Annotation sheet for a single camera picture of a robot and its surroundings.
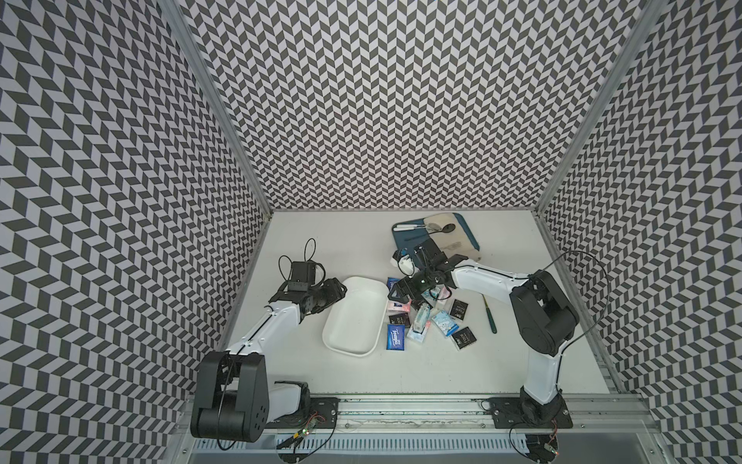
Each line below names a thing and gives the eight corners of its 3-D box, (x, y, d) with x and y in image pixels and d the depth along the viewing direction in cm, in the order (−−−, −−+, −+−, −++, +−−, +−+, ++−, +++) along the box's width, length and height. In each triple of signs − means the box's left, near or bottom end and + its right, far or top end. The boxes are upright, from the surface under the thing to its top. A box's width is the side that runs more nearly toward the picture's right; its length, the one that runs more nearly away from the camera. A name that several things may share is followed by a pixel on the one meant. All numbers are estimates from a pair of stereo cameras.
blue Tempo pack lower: (386, 351, 84) (386, 346, 81) (386, 329, 89) (386, 324, 86) (405, 351, 84) (406, 346, 81) (404, 329, 89) (405, 324, 86)
